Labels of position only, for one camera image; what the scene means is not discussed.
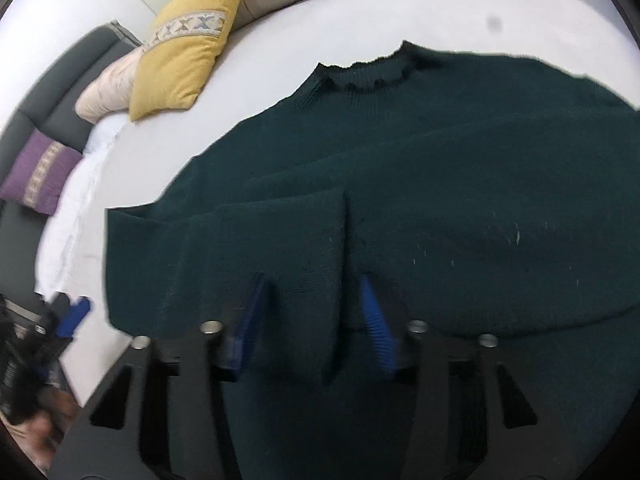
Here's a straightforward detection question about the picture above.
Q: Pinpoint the person's left hand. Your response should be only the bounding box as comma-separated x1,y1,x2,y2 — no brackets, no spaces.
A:
20,387,80,471

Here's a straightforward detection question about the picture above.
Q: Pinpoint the white bed sheet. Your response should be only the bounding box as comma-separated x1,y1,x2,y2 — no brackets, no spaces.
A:
47,0,639,401

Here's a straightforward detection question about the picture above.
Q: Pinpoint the dark grey headboard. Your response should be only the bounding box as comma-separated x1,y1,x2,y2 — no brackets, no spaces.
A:
1,21,141,304

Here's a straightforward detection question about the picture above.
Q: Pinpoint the yellow cushion with patterned band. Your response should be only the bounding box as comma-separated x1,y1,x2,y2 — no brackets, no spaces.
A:
129,0,241,122

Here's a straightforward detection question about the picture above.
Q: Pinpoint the dark green knit sweater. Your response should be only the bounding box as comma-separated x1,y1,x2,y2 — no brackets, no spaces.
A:
105,42,639,479

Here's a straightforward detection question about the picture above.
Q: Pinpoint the purple cushion with patterned band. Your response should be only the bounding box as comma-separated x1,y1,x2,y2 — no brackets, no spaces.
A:
1,129,82,217

